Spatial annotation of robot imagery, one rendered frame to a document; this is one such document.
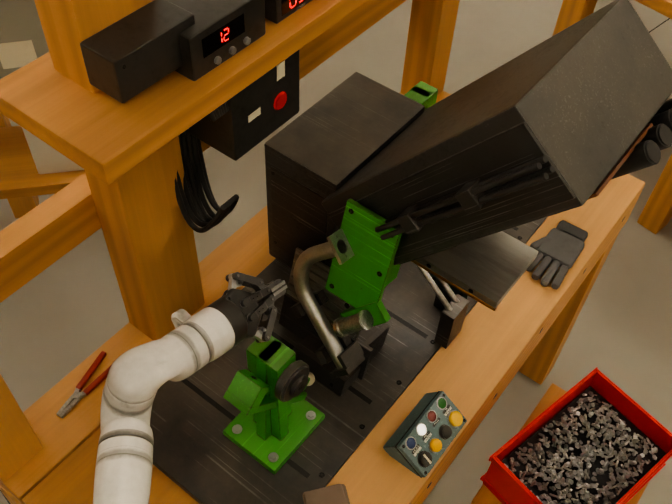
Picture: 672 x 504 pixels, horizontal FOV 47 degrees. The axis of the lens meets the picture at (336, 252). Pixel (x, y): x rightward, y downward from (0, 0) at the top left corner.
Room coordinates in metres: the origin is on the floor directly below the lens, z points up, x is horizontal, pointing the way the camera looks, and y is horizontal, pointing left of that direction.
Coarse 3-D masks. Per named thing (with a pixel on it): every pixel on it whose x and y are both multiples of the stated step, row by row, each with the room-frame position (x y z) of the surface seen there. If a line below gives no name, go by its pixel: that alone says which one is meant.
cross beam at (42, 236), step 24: (384, 0) 1.63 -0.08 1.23; (336, 24) 1.48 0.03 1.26; (360, 24) 1.56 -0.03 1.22; (312, 48) 1.41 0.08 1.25; (336, 48) 1.48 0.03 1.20; (72, 192) 0.91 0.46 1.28; (24, 216) 0.85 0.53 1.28; (48, 216) 0.85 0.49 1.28; (72, 216) 0.87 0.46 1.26; (96, 216) 0.91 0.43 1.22; (0, 240) 0.79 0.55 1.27; (24, 240) 0.80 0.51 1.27; (48, 240) 0.83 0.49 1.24; (72, 240) 0.86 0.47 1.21; (0, 264) 0.75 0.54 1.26; (24, 264) 0.78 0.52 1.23; (48, 264) 0.81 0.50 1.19; (0, 288) 0.74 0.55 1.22
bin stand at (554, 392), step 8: (552, 384) 0.87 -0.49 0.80; (552, 392) 0.85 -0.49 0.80; (560, 392) 0.85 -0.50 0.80; (544, 400) 0.83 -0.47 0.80; (552, 400) 0.83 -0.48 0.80; (536, 408) 0.81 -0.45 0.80; (544, 408) 0.81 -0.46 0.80; (536, 416) 0.79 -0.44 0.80; (480, 488) 0.62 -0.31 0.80; (480, 496) 0.61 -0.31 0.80; (488, 496) 0.61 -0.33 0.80; (640, 496) 0.63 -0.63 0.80
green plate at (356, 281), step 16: (352, 208) 0.92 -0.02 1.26; (352, 224) 0.91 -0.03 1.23; (368, 224) 0.90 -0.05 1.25; (352, 240) 0.90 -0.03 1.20; (368, 240) 0.89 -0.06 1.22; (384, 240) 0.87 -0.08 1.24; (368, 256) 0.88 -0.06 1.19; (384, 256) 0.86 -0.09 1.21; (336, 272) 0.89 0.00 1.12; (352, 272) 0.88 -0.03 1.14; (368, 272) 0.86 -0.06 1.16; (384, 272) 0.85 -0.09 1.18; (336, 288) 0.88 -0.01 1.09; (352, 288) 0.86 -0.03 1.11; (368, 288) 0.85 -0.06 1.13; (384, 288) 0.85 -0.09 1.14; (352, 304) 0.85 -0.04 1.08
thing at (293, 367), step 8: (288, 368) 0.66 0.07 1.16; (296, 368) 0.66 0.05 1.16; (304, 368) 0.66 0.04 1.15; (280, 376) 0.64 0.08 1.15; (288, 376) 0.64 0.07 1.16; (296, 376) 0.65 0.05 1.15; (304, 376) 0.65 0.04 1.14; (280, 384) 0.63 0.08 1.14; (288, 384) 0.63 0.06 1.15; (296, 384) 0.64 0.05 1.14; (304, 384) 0.65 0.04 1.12; (280, 392) 0.62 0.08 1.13; (288, 392) 0.63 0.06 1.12; (296, 392) 0.63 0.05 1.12; (280, 400) 0.62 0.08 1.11; (288, 400) 0.63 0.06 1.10
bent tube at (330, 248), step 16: (336, 240) 0.89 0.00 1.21; (304, 256) 0.90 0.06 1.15; (320, 256) 0.89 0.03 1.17; (336, 256) 0.87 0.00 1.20; (352, 256) 0.88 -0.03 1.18; (304, 272) 0.89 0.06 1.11; (304, 288) 0.88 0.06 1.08; (304, 304) 0.86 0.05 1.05; (320, 320) 0.84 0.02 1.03; (320, 336) 0.82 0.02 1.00; (336, 336) 0.83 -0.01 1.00; (336, 352) 0.80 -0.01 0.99
